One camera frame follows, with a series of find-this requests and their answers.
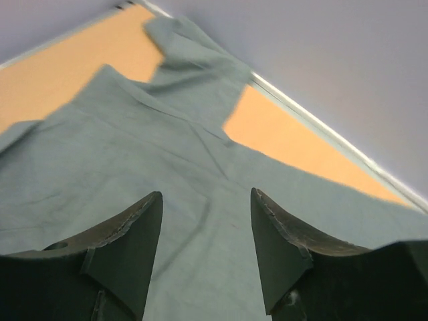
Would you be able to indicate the aluminium back rail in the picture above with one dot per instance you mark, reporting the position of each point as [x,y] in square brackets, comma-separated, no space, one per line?
[357,69]

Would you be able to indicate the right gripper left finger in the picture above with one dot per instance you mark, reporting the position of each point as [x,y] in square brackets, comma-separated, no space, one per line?
[102,273]

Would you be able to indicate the grey long sleeve shirt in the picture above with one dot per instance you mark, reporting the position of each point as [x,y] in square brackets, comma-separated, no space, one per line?
[119,140]

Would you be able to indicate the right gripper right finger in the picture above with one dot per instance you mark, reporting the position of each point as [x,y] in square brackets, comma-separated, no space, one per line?
[307,274]

